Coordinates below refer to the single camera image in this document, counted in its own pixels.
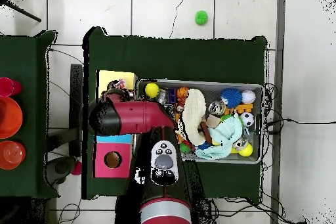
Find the colourful patterned paper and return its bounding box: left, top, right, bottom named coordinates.
left=112, top=78, right=127, bottom=90

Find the wooden box with three holes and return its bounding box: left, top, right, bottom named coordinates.
left=91, top=70, right=138, bottom=178

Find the shallow clear mesh bin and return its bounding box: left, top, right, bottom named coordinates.
left=132, top=78, right=264, bottom=164

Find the orange mini basketball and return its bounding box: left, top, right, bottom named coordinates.
left=176, top=86, right=190, bottom=100

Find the cream knitted cloth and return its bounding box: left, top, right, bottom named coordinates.
left=180, top=87, right=207, bottom=146

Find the large yellow ball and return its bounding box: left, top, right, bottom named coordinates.
left=144, top=82, right=160, bottom=99

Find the mint green cloth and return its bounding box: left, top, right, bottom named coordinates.
left=194, top=113, right=243, bottom=161

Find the blue spiky ball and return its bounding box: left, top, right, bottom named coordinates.
left=220, top=87, right=243, bottom=109

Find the black and white soccer ball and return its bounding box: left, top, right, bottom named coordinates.
left=240, top=112, right=255, bottom=127

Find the white baseball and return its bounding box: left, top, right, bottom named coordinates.
left=241, top=89, right=256, bottom=104

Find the black upright panel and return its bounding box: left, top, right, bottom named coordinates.
left=69, top=63, right=84, bottom=158

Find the green spiky ball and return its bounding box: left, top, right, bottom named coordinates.
left=194, top=10, right=209, bottom=26

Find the dark green side table cloth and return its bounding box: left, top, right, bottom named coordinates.
left=0, top=30, right=60, bottom=200

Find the orange bowl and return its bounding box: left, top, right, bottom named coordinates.
left=0, top=96, right=24, bottom=140

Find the pink round object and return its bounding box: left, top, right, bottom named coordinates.
left=0, top=76, right=23, bottom=98

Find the orange red round object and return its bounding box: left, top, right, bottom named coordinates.
left=0, top=140, right=26, bottom=170

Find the black slanted rod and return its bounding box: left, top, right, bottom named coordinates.
left=0, top=0, right=42, bottom=23

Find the black floor cable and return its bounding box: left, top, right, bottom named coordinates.
left=263, top=118, right=336, bottom=135

